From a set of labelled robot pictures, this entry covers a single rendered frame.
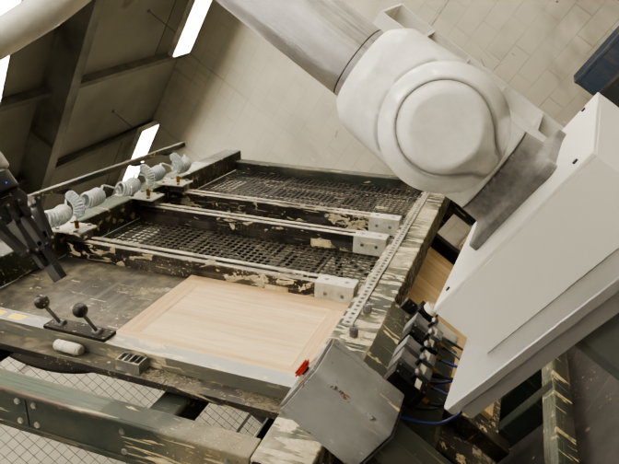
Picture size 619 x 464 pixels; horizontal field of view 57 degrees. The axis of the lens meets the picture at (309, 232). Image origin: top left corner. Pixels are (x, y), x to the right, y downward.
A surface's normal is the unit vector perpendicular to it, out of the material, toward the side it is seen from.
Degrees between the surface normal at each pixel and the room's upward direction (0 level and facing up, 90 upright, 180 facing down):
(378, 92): 75
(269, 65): 90
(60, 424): 90
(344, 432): 90
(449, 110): 95
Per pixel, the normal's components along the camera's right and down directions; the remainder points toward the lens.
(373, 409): 0.53, -0.71
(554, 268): -0.41, 0.42
